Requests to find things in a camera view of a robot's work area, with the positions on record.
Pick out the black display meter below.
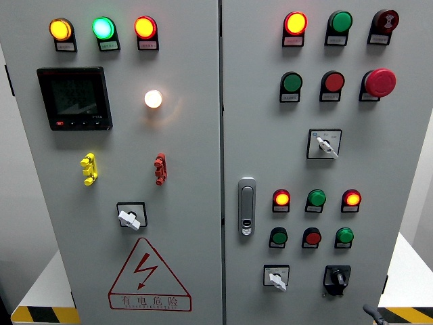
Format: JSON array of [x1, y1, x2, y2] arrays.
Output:
[[37, 66, 114, 132]]

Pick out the small red handle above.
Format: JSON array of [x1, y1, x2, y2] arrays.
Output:
[[154, 152, 168, 186]]

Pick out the small yellow handle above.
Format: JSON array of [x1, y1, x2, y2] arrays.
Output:
[[80, 152, 99, 187]]

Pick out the pale grey cabinet door with lock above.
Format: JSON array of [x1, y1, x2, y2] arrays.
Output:
[[220, 0, 433, 325]]

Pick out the large red stop button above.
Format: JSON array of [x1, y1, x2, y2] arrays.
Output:
[[358, 68, 397, 102]]

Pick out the large red push button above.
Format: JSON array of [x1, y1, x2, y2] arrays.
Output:
[[319, 70, 346, 103]]

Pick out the small green round lamp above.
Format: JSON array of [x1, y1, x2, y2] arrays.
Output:
[[334, 227, 355, 250], [304, 188, 327, 214]]

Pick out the small red round lamp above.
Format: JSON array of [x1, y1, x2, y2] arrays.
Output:
[[271, 188, 292, 214], [340, 188, 363, 214]]

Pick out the white-handle switch with blue mark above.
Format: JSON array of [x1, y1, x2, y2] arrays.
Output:
[[306, 128, 343, 160]]

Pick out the large red lamp above button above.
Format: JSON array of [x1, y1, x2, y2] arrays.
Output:
[[281, 11, 309, 47]]

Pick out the red warning triangle sticker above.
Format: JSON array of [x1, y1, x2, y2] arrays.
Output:
[[108, 237, 193, 312]]

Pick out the large green push button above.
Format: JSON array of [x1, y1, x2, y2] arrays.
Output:
[[279, 70, 304, 104]]

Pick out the dark red buzzer lamp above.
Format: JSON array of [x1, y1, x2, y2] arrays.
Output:
[[366, 9, 400, 46]]

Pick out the large lit green lamp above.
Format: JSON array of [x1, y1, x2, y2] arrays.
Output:
[[91, 16, 121, 52]]

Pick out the small red push button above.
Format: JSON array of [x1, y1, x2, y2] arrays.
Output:
[[301, 227, 323, 249]]

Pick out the black-handle turn switch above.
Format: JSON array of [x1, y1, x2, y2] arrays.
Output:
[[322, 264, 352, 298]]

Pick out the large red lamp beside green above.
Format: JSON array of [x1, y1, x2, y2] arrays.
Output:
[[133, 15, 160, 51]]

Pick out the pale grey cabinet door with display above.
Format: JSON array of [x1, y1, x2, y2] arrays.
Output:
[[0, 0, 223, 325]]

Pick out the black yellow striped tape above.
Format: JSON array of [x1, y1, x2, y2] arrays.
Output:
[[377, 306, 433, 325], [10, 306, 81, 325]]

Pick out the small white-handle switch, white plate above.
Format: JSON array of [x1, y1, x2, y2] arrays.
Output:
[[263, 264, 291, 293]]

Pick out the white round lamp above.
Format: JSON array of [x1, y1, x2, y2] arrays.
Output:
[[143, 89, 164, 110]]

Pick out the small green push button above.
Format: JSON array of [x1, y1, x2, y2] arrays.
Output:
[[268, 226, 289, 249]]

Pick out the large yellow round lamp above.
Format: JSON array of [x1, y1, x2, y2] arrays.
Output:
[[48, 17, 78, 53]]

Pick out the large unlit green lamp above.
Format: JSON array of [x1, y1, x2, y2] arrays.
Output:
[[324, 9, 353, 47]]

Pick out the white-handle switch on plain black plate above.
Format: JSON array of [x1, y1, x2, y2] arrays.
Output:
[[116, 201, 149, 232]]

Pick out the silver door lock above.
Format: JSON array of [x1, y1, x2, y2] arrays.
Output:
[[237, 177, 257, 242]]

